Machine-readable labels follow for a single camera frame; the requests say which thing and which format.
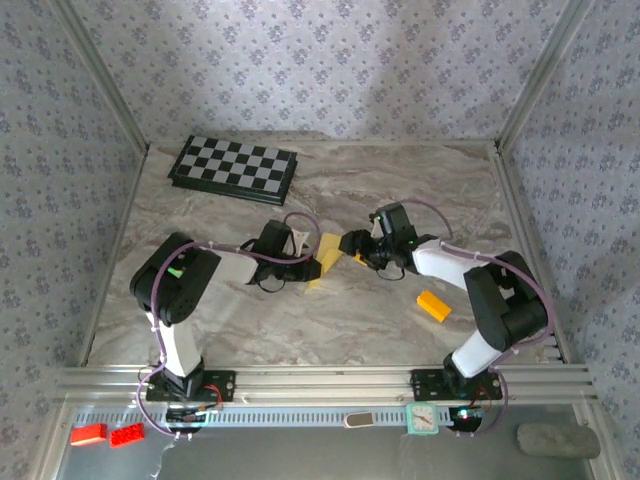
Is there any small teal clock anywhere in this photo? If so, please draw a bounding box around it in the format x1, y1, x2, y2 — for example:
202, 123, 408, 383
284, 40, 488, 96
404, 401, 441, 437

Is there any yellow square paper sheet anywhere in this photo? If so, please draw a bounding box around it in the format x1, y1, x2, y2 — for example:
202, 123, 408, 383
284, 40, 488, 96
304, 232, 346, 292

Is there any aluminium side rail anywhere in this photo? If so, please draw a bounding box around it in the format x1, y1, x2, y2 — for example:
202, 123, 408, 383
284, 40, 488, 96
77, 144, 151, 366
492, 142, 571, 364

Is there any slotted grey cable duct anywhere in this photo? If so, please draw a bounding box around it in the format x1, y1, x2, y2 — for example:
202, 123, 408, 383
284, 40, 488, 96
69, 404, 484, 429

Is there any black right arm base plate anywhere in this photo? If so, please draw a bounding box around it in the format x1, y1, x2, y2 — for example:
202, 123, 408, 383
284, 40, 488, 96
410, 368, 504, 401

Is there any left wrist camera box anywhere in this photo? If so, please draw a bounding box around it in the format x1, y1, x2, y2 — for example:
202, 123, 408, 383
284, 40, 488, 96
288, 227, 312, 254

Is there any black controller board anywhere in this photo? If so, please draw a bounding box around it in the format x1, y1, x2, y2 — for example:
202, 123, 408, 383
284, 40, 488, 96
447, 405, 486, 432
164, 407, 207, 432

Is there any studded red toy brick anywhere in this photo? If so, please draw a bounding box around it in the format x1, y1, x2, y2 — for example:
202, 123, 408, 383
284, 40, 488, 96
108, 422, 146, 449

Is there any aluminium front rail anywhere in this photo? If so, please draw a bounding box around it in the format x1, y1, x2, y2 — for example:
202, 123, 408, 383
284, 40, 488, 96
54, 364, 599, 407

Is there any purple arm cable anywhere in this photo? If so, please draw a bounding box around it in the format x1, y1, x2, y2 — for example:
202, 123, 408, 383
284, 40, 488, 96
399, 197, 557, 439
134, 210, 324, 441

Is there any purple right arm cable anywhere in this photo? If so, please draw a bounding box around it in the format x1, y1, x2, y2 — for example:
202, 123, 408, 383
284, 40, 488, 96
399, 197, 557, 439

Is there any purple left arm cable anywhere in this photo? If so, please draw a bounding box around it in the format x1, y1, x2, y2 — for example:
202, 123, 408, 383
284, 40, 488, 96
134, 210, 324, 441

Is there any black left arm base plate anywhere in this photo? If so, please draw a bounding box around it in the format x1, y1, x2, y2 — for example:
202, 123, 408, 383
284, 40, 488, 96
145, 369, 237, 404

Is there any smooth red toy brick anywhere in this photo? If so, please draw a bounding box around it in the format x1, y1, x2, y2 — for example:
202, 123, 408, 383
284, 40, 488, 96
69, 423, 109, 447

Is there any black and white chessboard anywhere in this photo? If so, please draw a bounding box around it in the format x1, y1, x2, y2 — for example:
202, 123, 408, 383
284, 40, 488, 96
167, 134, 299, 207

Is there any aluminium frame post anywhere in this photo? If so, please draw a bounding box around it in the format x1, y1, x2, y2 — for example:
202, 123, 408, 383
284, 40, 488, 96
494, 0, 596, 151
49, 0, 151, 156

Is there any orange rectangular block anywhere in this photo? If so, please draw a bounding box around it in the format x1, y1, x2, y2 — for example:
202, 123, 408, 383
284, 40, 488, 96
416, 289, 453, 324

